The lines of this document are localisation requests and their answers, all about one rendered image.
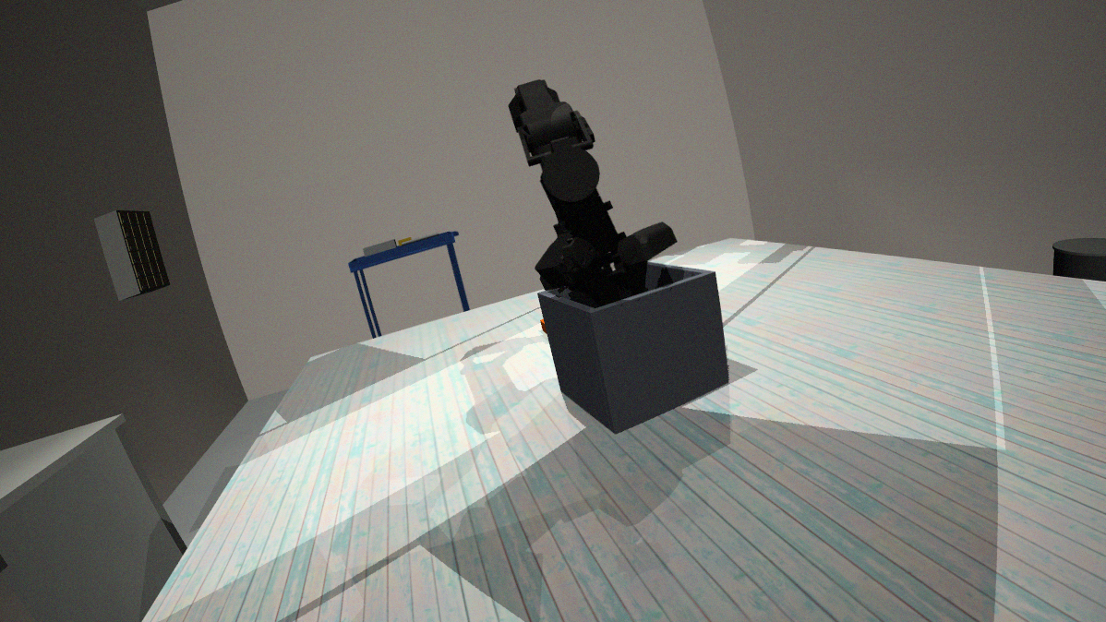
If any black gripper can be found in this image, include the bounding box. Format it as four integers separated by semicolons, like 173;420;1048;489
553;196;678;305

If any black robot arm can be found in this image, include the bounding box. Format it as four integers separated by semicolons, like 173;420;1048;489
508;79;607;288

